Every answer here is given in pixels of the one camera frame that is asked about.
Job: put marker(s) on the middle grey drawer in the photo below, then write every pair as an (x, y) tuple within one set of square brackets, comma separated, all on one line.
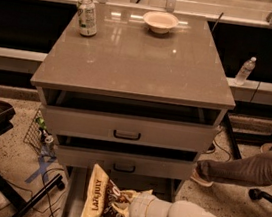
[(127, 158)]

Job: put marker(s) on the person leg brown trousers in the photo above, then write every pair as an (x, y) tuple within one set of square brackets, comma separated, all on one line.
[(253, 171)]

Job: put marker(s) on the grey drawer cabinet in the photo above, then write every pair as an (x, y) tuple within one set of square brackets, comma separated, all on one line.
[(126, 60)]

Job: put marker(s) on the light sneaker shoe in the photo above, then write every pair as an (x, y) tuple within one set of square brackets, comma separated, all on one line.
[(195, 177)]

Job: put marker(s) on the top grey drawer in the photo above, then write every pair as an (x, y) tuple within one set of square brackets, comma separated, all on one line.
[(97, 117)]

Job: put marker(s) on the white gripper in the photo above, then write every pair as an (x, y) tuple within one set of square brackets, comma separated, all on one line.
[(137, 209)]

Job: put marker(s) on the white paper bowl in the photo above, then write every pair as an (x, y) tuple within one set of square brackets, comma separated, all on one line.
[(160, 22)]

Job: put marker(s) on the green white soda can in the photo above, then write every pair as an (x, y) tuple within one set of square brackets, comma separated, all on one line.
[(87, 17)]

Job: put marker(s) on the bottom open drawer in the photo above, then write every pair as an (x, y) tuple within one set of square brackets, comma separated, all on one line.
[(73, 203)]

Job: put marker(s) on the black metal stand leg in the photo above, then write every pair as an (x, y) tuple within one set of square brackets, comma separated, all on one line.
[(22, 206)]

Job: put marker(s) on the clear plastic water bottle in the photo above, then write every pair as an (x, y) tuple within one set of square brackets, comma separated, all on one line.
[(245, 71)]

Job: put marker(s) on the wire mesh basket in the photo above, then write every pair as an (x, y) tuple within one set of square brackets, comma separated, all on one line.
[(38, 138)]

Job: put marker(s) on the black office chair base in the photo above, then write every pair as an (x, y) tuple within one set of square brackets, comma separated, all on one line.
[(257, 194)]

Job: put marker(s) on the grey drawer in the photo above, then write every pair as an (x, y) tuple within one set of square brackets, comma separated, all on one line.
[(127, 158), (97, 117)]

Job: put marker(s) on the brown chip bag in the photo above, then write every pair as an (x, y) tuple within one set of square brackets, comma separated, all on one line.
[(101, 193)]

